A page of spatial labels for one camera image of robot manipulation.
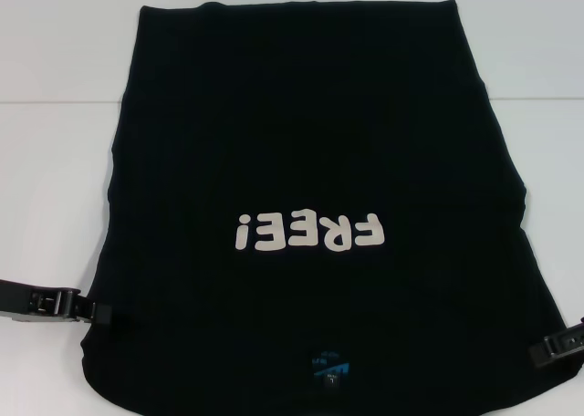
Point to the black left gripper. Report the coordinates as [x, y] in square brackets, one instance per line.
[13, 299]

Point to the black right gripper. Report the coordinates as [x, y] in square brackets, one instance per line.
[580, 324]

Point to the black shirt with FREE print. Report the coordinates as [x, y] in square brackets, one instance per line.
[292, 138]

